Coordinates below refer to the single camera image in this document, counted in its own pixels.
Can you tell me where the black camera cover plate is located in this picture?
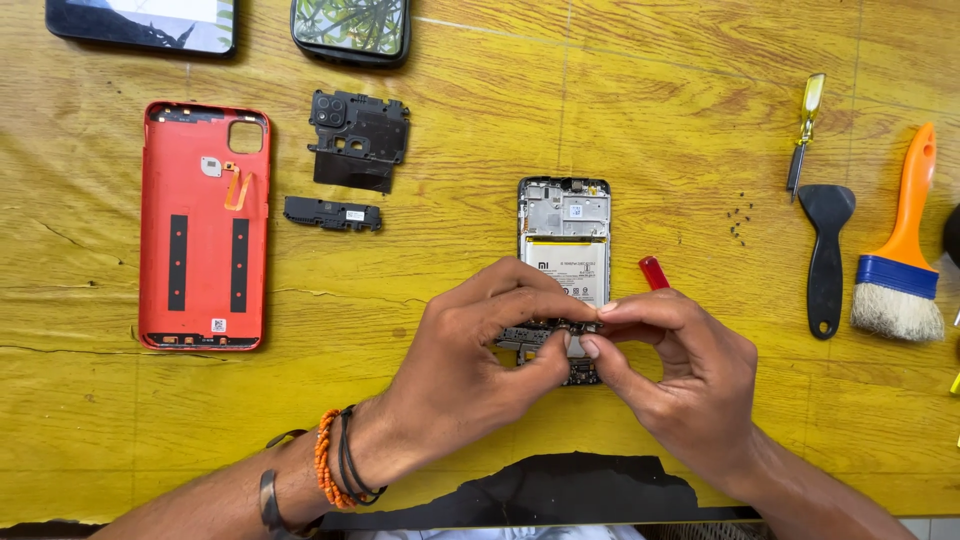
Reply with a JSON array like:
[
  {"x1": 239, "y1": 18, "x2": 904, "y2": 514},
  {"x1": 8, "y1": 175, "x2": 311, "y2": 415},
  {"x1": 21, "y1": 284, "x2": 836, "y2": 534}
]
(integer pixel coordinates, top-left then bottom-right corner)
[{"x1": 306, "y1": 89, "x2": 411, "y2": 195}]

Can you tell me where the person's right hand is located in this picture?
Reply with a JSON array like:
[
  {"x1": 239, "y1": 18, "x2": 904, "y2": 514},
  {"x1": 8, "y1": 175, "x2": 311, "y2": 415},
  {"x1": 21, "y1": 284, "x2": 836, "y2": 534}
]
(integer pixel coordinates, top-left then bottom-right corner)
[{"x1": 580, "y1": 288, "x2": 771, "y2": 490}]

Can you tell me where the black plastic scraper tool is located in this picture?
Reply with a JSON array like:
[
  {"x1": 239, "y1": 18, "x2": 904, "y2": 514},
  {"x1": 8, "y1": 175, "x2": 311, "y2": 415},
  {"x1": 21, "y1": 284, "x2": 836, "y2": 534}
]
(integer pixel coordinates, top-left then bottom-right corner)
[{"x1": 797, "y1": 183, "x2": 858, "y2": 342}]

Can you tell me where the black speaker module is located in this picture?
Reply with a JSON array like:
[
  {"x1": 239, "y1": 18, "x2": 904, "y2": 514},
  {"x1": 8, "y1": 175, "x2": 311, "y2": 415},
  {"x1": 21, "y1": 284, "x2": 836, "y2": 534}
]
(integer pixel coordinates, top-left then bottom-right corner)
[{"x1": 282, "y1": 195, "x2": 383, "y2": 233}]

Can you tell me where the yellow-handled screwdriver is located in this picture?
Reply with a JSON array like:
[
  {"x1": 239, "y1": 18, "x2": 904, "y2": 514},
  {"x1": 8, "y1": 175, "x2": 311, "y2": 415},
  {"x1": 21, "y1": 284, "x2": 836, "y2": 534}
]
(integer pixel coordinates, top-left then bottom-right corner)
[{"x1": 785, "y1": 72, "x2": 827, "y2": 204}]

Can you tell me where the black cord bracelet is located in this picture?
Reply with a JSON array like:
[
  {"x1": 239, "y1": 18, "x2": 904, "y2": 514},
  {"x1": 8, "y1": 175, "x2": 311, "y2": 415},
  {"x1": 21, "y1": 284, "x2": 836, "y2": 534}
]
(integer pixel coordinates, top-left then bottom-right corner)
[{"x1": 336, "y1": 405, "x2": 389, "y2": 507}]

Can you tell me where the small phone circuit board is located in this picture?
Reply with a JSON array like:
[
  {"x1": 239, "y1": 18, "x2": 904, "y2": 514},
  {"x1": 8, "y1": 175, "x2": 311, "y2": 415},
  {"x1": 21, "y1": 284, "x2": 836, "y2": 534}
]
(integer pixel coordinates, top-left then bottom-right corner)
[{"x1": 495, "y1": 318, "x2": 605, "y2": 355}]

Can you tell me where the orange bead bracelet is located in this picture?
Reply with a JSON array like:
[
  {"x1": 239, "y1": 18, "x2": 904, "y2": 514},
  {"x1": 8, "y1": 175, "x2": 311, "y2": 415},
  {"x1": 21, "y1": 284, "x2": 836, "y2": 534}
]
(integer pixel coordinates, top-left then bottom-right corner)
[{"x1": 313, "y1": 408, "x2": 363, "y2": 510}]

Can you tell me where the dark metal bangle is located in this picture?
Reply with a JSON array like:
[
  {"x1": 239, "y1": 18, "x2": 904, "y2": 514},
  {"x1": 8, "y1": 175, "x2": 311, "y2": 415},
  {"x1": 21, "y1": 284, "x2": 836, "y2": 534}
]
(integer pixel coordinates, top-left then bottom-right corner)
[{"x1": 258, "y1": 429, "x2": 325, "y2": 540}]

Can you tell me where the person's white clothing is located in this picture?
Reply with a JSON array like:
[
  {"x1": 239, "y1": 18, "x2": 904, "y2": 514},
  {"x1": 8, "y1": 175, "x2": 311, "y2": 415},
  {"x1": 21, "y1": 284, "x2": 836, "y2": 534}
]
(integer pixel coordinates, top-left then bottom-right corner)
[{"x1": 348, "y1": 524, "x2": 648, "y2": 540}]

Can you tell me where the black round object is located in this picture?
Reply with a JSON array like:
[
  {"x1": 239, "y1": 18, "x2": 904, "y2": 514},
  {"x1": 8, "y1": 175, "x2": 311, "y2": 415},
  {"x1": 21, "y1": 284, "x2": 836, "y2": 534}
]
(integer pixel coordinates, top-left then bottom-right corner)
[{"x1": 942, "y1": 202, "x2": 960, "y2": 271}]

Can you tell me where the red phone back cover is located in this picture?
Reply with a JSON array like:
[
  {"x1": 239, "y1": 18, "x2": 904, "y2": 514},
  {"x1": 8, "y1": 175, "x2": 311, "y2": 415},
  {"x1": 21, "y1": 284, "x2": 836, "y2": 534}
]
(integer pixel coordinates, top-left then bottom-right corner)
[{"x1": 137, "y1": 100, "x2": 273, "y2": 352}]

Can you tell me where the group of tiny black screws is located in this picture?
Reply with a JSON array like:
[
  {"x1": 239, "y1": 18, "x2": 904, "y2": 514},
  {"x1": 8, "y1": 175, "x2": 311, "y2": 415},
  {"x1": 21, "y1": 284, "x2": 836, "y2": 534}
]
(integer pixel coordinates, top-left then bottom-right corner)
[{"x1": 724, "y1": 191, "x2": 756, "y2": 248}]

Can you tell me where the red plastic pry tool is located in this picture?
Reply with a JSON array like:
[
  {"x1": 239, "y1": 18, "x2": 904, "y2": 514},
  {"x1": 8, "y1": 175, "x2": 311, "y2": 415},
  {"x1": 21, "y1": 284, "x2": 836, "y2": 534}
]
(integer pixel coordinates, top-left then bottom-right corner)
[{"x1": 638, "y1": 255, "x2": 672, "y2": 292}]

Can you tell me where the orange-handled brush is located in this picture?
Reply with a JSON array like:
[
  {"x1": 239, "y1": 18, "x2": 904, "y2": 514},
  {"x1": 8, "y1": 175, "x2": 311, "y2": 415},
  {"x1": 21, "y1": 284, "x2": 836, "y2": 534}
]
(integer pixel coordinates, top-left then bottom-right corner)
[{"x1": 849, "y1": 122, "x2": 946, "y2": 344}]

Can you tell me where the yellow wood-print table cover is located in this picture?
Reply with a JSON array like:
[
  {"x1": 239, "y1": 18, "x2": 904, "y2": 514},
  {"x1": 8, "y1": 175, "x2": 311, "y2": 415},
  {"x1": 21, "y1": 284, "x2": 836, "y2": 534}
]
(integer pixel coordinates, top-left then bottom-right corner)
[{"x1": 0, "y1": 0, "x2": 960, "y2": 532}]

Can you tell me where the opened smartphone body with battery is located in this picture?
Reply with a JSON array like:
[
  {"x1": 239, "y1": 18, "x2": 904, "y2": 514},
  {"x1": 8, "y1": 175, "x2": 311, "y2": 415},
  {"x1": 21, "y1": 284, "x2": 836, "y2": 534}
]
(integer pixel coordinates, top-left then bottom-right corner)
[{"x1": 495, "y1": 176, "x2": 613, "y2": 388}]

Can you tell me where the person's left hand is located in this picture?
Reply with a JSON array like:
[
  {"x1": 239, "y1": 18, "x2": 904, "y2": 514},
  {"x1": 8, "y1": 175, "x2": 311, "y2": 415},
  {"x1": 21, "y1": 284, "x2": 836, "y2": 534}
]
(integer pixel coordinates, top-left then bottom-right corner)
[{"x1": 352, "y1": 257, "x2": 600, "y2": 490}]

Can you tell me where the smartphone in black case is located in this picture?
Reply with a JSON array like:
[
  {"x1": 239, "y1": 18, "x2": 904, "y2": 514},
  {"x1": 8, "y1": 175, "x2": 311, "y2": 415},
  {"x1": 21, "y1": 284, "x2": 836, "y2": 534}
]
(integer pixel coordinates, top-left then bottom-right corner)
[{"x1": 290, "y1": 0, "x2": 413, "y2": 70}]

